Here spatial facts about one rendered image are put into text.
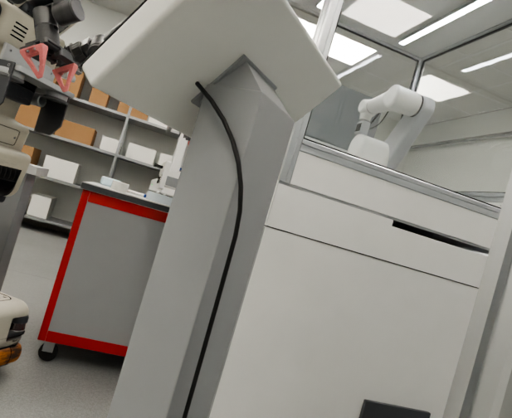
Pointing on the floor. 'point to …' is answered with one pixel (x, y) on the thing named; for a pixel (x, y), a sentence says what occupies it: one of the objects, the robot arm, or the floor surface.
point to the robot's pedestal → (2, 230)
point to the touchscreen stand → (202, 257)
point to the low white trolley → (103, 272)
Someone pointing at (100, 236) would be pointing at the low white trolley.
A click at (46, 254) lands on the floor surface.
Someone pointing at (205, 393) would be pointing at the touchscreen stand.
